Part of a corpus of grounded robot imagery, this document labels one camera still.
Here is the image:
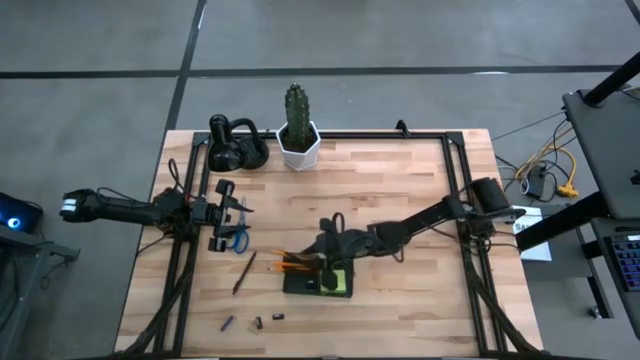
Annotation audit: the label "black mesh desk organizer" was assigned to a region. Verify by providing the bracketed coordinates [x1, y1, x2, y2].
[282, 252, 355, 299]

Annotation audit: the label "black power box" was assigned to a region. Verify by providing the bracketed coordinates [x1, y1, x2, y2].
[524, 164, 549, 199]

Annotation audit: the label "blue handled scissors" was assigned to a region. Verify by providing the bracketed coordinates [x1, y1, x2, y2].
[225, 196, 251, 255]

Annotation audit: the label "black metal table frame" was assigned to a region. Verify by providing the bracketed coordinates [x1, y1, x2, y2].
[119, 129, 544, 359]

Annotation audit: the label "white hexagonal plant pot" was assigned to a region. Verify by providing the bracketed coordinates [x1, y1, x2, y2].
[275, 120, 322, 173]

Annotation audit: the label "grey equipment stand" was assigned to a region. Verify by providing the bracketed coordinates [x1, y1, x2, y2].
[0, 223, 82, 360]

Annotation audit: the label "white paper sheet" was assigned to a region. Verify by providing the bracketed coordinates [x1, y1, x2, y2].
[508, 204, 554, 263]

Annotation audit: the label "black pen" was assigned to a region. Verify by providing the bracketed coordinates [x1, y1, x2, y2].
[279, 252, 326, 264]

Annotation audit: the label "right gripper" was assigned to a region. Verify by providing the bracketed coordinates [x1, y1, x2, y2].
[312, 217, 381, 292]

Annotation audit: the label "black diagonal pole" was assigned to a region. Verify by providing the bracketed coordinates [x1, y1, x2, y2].
[582, 49, 640, 109]

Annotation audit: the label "grey side table top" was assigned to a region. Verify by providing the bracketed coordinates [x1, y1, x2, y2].
[561, 88, 640, 221]

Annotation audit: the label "computer keyboard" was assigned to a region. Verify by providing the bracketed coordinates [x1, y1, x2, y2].
[603, 232, 640, 294]

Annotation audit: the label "device with blue light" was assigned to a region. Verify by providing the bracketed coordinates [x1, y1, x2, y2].
[0, 191, 44, 235]

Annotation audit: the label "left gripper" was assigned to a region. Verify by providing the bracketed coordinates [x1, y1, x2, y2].
[202, 178, 255, 253]

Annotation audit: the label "yellow cable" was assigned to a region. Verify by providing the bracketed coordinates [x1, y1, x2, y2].
[514, 127, 580, 199]

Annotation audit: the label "green cactus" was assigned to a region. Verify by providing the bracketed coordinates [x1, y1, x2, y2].
[283, 82, 312, 147]

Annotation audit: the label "green sticky note pad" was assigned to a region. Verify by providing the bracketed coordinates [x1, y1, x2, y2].
[322, 268, 352, 297]

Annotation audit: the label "dark brown pen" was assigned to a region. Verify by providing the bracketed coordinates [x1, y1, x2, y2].
[231, 250, 259, 296]

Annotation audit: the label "black side desk frame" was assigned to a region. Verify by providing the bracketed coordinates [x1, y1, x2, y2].
[514, 191, 640, 341]

